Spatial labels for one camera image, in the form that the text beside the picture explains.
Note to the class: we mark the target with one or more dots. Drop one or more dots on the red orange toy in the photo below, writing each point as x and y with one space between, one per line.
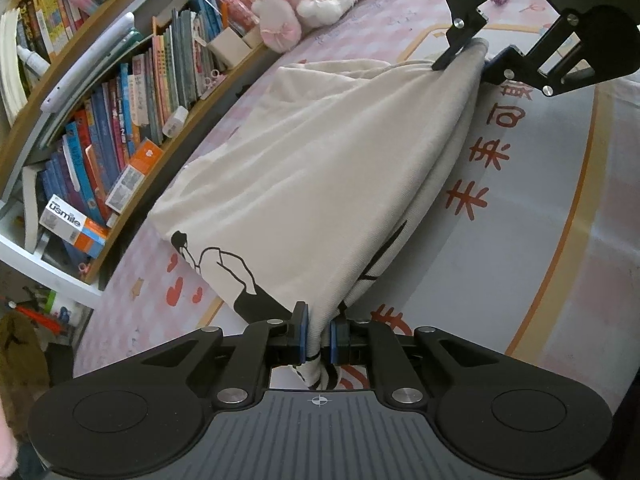
37 317

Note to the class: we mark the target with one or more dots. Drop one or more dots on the white shelf frame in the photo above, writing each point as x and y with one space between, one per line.
50 272

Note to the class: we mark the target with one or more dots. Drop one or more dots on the wooden bookshelf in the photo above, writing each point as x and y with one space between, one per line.
192 130

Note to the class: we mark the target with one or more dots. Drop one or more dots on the row of books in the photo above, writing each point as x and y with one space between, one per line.
100 125
45 10

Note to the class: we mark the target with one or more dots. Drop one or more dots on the pink fluffy cloth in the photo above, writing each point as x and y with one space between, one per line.
6 435

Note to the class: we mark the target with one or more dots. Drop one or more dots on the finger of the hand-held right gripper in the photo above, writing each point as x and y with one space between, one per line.
465 7
510 63

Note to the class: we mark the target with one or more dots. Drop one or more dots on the white orange toothbrush box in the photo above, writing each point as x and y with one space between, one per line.
65 220

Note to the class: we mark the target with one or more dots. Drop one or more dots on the white spray bottle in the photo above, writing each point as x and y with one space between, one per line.
32 58

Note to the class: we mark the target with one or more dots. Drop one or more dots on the green white box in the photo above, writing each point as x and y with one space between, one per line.
62 305

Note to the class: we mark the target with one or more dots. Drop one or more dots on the cream printed t-shirt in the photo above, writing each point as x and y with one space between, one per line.
325 160

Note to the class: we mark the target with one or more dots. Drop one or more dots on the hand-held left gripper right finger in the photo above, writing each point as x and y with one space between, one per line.
335 342

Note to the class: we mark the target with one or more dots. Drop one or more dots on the beige cardboard box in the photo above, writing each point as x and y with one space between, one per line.
227 47

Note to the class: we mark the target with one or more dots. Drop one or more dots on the pink printed blanket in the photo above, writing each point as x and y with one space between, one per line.
525 260

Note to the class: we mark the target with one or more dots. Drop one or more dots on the brown cloth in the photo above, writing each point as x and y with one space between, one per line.
20 355

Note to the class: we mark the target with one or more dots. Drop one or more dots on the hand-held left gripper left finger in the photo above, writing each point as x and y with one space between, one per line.
300 332

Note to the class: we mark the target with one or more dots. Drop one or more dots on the white bar lamp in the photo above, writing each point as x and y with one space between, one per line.
85 65

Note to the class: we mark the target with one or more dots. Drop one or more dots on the pink transparent case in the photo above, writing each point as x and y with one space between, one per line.
237 2

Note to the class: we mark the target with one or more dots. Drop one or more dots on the orange white carton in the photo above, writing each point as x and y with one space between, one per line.
132 172

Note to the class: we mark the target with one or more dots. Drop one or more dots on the small white bottle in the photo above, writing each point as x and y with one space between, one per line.
174 121

